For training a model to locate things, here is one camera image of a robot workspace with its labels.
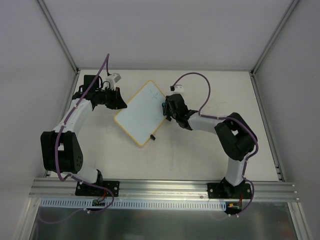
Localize blue whiteboard eraser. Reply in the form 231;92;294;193
161;102;167;116

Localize yellow-framed whiteboard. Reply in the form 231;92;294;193
113;80;166;147

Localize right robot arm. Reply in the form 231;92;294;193
162;93;259;198

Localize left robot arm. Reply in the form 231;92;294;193
40;73;127;196

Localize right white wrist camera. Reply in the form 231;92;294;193
170;84;185;94

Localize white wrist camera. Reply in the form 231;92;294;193
170;84;185;94
105;73;121;90

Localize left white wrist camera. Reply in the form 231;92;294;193
105;73;121;90

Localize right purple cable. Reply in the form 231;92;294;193
171;72;260;218

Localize purple cable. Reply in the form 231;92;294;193
171;72;260;218
37;53;115;223

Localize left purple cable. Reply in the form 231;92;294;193
37;53;115;223

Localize right aluminium frame post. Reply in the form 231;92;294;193
250;0;301;77

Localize aluminium frame post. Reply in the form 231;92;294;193
250;0;301;77
35;0;79;73

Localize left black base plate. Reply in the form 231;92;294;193
75;180;120;197

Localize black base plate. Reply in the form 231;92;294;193
206;178;252;200
75;180;120;197

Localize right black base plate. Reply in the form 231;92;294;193
206;178;252;200

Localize aluminium mounting rail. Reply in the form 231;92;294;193
28;177;300;202

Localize left aluminium frame post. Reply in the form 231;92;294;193
35;0;79;73

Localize white slotted cable duct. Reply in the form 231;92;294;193
39;198;227;212

